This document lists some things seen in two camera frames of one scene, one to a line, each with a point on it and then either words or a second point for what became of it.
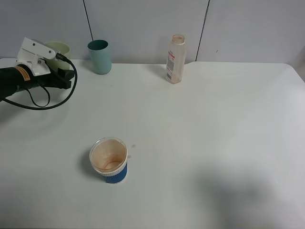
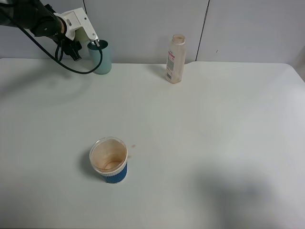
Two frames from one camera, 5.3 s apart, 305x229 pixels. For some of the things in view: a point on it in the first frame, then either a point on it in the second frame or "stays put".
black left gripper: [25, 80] -> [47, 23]
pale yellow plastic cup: [62, 59] -> [81, 35]
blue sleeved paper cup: [108, 157] stays put
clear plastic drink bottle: [176, 59] stays put
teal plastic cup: [100, 56] stays put
